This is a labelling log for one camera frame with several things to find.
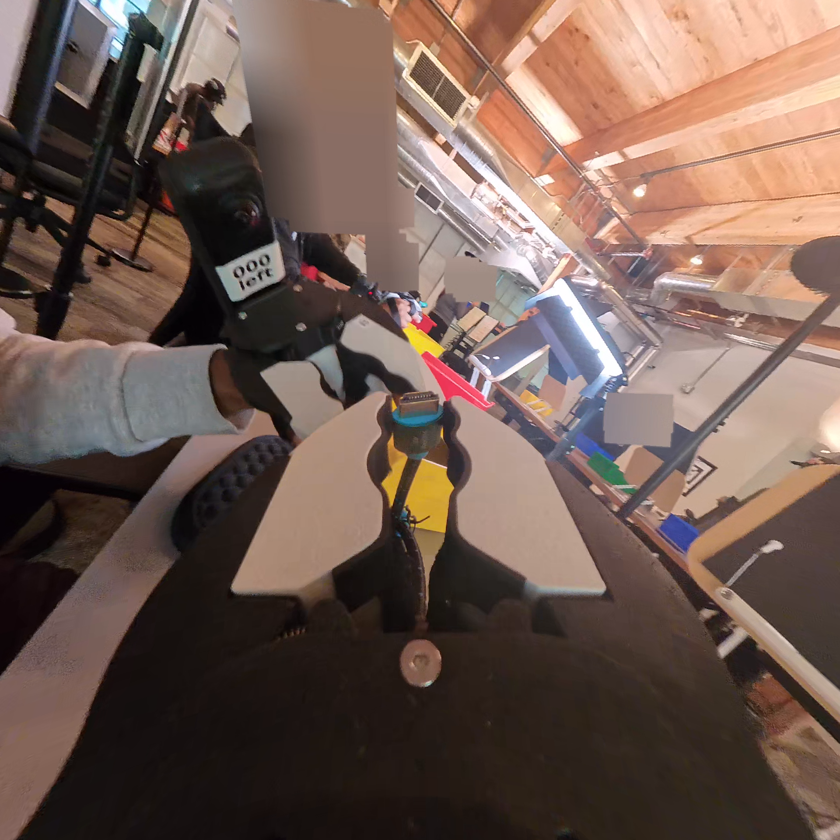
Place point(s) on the green plastic bin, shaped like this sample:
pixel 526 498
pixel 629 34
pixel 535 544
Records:
pixel 607 469

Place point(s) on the red plastic bin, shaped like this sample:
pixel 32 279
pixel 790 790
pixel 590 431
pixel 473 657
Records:
pixel 459 384

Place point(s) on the black office chair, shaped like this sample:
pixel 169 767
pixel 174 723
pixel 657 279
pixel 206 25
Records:
pixel 39 170

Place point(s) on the yellow plastic bin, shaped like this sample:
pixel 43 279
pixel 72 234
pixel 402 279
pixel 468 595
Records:
pixel 434 492

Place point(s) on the person's left forearm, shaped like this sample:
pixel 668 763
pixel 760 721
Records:
pixel 98 394

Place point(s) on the black panel with wooden rim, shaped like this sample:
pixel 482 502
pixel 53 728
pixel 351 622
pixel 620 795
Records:
pixel 787 558

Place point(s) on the black stand pole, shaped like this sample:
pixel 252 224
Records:
pixel 105 164

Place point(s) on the person's left hand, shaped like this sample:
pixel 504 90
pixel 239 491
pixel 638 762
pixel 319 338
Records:
pixel 233 384

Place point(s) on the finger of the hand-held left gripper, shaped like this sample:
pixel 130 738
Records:
pixel 295 394
pixel 380 344

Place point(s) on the black dimpled foam cushion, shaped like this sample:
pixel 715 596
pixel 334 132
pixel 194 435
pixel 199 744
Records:
pixel 223 485

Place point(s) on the black pole with round disc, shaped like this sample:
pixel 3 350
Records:
pixel 820 262

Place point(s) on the blue plastic bin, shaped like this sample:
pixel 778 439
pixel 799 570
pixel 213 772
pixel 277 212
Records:
pixel 679 533
pixel 594 446

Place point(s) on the LED light panel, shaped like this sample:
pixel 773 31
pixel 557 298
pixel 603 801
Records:
pixel 577 328

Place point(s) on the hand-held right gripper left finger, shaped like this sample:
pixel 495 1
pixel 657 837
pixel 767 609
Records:
pixel 315 512

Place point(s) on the white air vent grille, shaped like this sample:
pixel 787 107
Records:
pixel 436 85

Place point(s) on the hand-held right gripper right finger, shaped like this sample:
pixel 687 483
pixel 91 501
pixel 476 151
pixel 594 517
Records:
pixel 518 518

